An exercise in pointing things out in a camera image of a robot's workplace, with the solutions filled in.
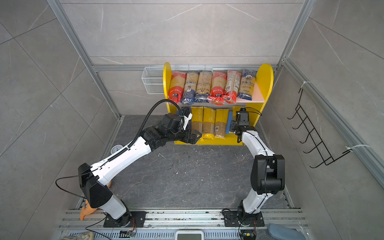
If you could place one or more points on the blue grey cloth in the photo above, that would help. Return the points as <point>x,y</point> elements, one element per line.
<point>282,233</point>

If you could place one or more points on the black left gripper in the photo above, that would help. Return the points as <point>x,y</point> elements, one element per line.
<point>189,138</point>

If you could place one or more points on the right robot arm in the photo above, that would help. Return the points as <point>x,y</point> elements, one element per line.
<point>267,174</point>

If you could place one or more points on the blue-end Chinese spaghetti bag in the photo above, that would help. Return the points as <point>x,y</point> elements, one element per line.
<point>203,89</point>

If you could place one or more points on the red clear spaghetti bag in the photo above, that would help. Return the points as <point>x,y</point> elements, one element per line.
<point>177,84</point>

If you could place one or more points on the black wall hook rack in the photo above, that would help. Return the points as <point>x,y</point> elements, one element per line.
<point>313,136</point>

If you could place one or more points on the yellow Pastatime spaghetti bag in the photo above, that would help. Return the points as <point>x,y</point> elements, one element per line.
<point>197,119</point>

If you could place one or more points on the blue Ankara bag label down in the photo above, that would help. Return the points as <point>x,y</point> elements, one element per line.
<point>189,93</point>

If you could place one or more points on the white wire basket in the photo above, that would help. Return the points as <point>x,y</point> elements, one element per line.
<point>152,76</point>

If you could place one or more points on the white digital display device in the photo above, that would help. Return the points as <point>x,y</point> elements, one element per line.
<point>189,235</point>

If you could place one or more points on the red white-label spaghetti bag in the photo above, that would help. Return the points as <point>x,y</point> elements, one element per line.
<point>232,86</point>

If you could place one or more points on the pink upper shelf board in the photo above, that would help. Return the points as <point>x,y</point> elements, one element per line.
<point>257,96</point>

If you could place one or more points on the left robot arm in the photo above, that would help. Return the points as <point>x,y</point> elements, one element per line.
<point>94,179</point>

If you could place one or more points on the orange monster toy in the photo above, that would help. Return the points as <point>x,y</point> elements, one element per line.
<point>86,210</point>

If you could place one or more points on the blue Ankara spaghetti bag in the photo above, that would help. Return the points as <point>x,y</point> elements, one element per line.
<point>247,85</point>

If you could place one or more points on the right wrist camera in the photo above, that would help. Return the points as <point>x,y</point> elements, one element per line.
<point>242,117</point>

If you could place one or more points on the yellow shelf unit frame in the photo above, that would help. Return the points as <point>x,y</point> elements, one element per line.
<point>264,79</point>

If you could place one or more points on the round white gauge clock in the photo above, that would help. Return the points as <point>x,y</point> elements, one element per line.
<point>116,148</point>

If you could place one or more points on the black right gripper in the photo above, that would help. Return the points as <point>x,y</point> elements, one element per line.
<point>233,126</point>

